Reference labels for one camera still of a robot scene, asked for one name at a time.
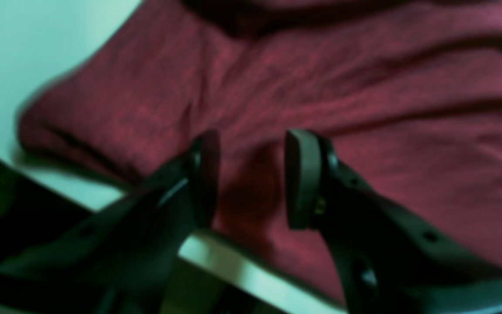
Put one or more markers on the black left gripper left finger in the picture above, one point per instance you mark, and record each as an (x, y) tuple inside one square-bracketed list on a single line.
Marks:
[(119, 260)]

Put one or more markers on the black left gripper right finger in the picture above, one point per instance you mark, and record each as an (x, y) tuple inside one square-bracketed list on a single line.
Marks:
[(389, 260)]

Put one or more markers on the dark red t-shirt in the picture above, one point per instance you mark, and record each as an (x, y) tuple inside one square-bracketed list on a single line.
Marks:
[(410, 92)]

